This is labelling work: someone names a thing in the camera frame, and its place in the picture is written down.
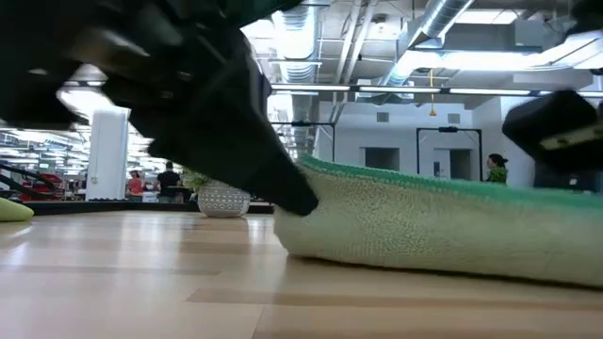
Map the black background frame stand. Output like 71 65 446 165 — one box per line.
416 125 483 183
270 121 337 164

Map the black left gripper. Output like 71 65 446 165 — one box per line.
0 0 260 128

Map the overhead light bar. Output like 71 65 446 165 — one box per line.
270 83 603 99

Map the person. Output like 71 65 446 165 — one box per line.
155 161 183 203
125 169 145 203
486 153 509 185

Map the potted artificial green plant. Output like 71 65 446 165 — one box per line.
182 169 252 218

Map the white pillar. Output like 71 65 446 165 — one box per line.
86 108 131 202

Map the yellow hanging fixture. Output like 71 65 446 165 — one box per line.
427 68 437 118

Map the dark cabinet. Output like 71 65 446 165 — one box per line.
534 162 603 194

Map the lime green microfiber towel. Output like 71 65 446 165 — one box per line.
0 196 35 223

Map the red background equipment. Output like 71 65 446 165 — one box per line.
0 162 65 202

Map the black aluminium table frame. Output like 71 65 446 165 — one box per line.
21 201 275 217

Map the silver ventilation duct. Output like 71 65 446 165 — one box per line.
376 0 475 89
270 4 322 159

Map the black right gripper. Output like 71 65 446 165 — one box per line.
501 89 603 173

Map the pale green microfiber towel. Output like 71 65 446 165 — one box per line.
272 153 603 289

